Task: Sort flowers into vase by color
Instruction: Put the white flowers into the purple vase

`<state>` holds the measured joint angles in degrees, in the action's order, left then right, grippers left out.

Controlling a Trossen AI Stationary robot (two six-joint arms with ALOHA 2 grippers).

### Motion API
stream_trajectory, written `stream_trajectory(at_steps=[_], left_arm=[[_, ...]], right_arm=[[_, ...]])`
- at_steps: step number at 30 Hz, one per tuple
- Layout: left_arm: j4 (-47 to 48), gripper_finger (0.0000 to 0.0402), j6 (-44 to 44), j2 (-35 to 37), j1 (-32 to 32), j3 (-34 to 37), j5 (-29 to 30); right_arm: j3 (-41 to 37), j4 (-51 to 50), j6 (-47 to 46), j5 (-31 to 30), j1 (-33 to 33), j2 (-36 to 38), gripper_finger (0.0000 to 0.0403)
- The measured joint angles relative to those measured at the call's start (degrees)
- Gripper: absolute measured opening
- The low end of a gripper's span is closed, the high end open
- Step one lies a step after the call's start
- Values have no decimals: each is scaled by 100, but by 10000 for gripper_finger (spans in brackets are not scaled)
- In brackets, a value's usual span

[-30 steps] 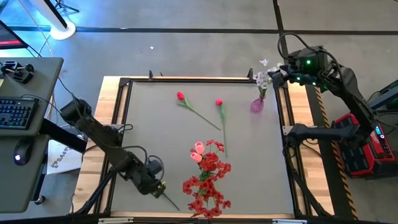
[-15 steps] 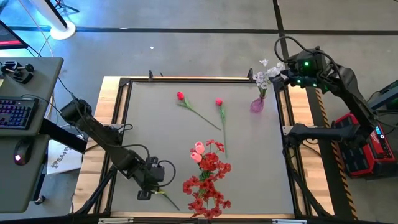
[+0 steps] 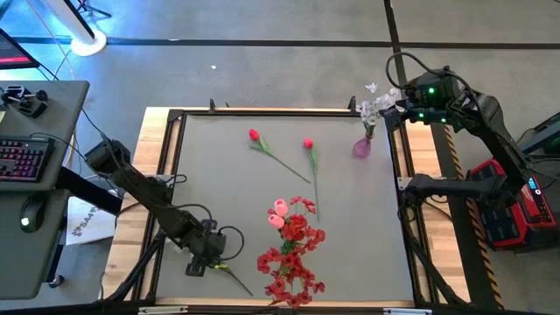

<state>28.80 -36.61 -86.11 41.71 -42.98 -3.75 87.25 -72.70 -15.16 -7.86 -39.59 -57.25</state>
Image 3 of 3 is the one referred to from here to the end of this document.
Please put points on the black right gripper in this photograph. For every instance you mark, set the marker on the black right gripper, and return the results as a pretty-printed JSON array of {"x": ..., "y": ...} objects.
[{"x": 426, "y": 116}]

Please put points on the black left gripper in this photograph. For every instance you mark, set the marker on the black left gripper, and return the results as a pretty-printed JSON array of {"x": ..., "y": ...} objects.
[{"x": 212, "y": 247}]

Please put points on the white blossom bouquet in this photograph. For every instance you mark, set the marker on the white blossom bouquet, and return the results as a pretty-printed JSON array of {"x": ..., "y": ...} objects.
[{"x": 372, "y": 109}]

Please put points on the purple glass vase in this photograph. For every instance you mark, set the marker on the purple glass vase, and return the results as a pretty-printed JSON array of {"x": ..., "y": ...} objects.
[{"x": 362, "y": 149}]

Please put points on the red blossom bouquet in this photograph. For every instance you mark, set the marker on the red blossom bouquet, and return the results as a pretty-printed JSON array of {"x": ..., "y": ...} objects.
[
  {"x": 286, "y": 261},
  {"x": 297, "y": 229}
]

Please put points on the red tulip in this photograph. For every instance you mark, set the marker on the red tulip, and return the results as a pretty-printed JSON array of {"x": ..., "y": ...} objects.
[
  {"x": 308, "y": 143},
  {"x": 254, "y": 135}
]

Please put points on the green flower stem with leaf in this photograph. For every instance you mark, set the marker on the green flower stem with leaf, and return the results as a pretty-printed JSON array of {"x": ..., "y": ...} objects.
[{"x": 276, "y": 221}]

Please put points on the pink tulip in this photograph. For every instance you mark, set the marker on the pink tulip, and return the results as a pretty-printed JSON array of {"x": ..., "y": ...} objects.
[{"x": 281, "y": 207}]

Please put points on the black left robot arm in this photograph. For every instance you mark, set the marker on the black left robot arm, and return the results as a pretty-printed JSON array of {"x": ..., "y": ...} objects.
[{"x": 144, "y": 192}]

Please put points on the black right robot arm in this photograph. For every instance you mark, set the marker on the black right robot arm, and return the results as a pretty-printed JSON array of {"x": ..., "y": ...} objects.
[{"x": 503, "y": 144}]

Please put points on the white printed paper sheet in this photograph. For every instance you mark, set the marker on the white printed paper sheet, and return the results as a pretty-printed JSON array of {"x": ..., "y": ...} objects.
[{"x": 87, "y": 223}]

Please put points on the gray box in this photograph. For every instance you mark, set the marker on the gray box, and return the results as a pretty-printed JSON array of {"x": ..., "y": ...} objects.
[{"x": 542, "y": 135}]

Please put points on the red black tool case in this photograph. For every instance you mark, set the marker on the red black tool case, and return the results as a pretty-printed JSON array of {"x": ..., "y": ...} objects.
[{"x": 525, "y": 219}]

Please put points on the gray desk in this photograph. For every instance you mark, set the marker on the gray desk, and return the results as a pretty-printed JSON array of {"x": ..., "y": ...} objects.
[{"x": 26, "y": 262}]

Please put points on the black computer mouse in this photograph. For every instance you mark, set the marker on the black computer mouse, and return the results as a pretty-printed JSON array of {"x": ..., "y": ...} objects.
[{"x": 31, "y": 214}]

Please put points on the yellow black striped strip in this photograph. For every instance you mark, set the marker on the yellow black striped strip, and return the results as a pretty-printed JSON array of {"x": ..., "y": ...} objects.
[{"x": 493, "y": 280}]

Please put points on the black keyboard red backlight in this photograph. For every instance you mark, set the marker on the black keyboard red backlight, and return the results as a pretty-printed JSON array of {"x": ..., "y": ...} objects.
[{"x": 22, "y": 157}]

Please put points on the black desk clamp gadget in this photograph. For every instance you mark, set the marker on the black desk clamp gadget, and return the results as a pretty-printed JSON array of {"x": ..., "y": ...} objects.
[{"x": 26, "y": 105}]

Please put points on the white pole round base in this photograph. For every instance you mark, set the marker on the white pole round base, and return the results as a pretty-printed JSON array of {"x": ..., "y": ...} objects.
[{"x": 87, "y": 44}]

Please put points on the dark display screen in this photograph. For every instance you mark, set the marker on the dark display screen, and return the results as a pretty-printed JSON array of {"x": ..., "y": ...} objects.
[{"x": 13, "y": 54}]

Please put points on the black tripod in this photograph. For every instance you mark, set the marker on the black tripod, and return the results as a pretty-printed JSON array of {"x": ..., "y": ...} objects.
[{"x": 87, "y": 8}]

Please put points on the black frame clamp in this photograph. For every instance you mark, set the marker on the black frame clamp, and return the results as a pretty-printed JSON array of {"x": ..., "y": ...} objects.
[
  {"x": 352, "y": 103},
  {"x": 212, "y": 106}
]

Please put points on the silver metal bracket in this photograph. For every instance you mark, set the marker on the silver metal bracket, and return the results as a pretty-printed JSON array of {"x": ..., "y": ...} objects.
[
  {"x": 162, "y": 310},
  {"x": 407, "y": 311}
]

